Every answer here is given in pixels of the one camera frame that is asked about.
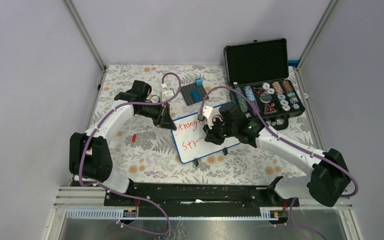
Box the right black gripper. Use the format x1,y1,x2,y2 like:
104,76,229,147
203,115,237,145

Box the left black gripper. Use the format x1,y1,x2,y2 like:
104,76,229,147
137,99,177,130

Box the blue framed whiteboard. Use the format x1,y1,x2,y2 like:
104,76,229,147
171,112,240,164

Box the black poker chip case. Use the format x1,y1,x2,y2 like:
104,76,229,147
223,38,305,130

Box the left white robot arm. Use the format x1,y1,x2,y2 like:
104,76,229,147
68,80,177,206

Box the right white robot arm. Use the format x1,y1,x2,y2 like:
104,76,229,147
198,102,351,207

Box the floral table mat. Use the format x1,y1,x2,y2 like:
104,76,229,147
85,64,317,186

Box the blue lego brick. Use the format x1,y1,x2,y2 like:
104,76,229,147
195,77,203,87

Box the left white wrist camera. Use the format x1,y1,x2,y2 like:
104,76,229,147
159,83,175,102

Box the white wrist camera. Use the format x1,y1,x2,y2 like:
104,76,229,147
197,105,214,129
159,83,175,102

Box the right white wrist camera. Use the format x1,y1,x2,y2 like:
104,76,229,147
197,105,214,129

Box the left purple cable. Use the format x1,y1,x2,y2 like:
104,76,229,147
78,72,182,236

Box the purple cable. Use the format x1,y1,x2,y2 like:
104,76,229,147
78,72,182,236
197,86,361,240

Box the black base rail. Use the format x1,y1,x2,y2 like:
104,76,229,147
103,182,299,218

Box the blue corner bracket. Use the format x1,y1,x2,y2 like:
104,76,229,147
288,60,300,68

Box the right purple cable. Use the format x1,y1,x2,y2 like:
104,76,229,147
197,86,361,240

